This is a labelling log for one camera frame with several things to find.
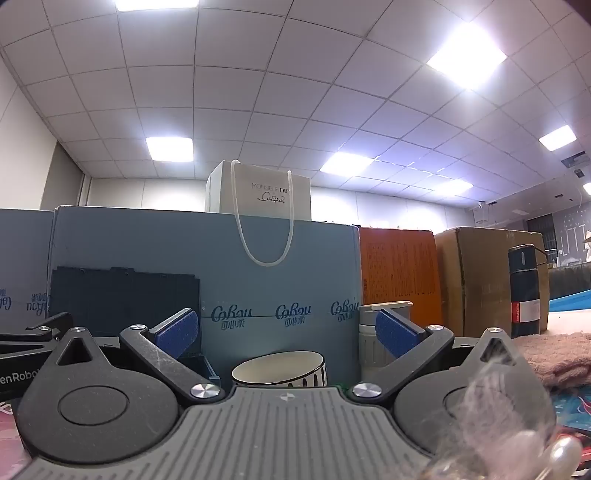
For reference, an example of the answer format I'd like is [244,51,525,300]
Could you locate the grey white travel mug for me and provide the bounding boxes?
[359,301,413,381]

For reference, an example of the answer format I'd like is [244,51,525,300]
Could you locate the dark blue plastic storage box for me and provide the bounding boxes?
[49,267,221,385]

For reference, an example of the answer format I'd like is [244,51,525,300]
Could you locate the orange cardboard box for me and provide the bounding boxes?
[359,227,444,327]

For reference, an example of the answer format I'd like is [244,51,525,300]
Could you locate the brown cardboard box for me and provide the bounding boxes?
[435,227,550,337]

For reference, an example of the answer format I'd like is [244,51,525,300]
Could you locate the white striped ceramic bowl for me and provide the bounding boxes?
[231,351,328,388]

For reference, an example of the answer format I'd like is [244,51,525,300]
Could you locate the large blue cardboard box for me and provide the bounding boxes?
[50,207,362,385]

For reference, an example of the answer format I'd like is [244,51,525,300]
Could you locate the pink knitted cloth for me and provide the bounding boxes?
[513,332,591,389]

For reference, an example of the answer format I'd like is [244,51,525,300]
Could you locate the white paper gift bag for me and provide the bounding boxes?
[205,159,311,268]

